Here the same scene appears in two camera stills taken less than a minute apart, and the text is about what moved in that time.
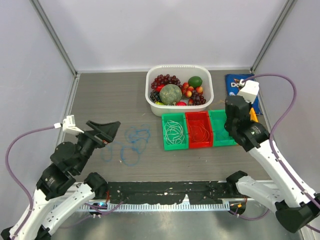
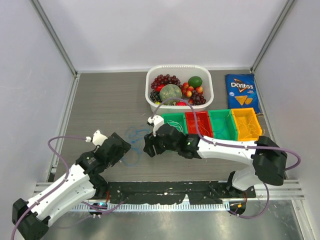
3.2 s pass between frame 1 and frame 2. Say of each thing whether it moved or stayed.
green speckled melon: stayed
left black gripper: moved
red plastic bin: stayed
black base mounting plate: stayed
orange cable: stayed
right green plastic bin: stayed
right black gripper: moved
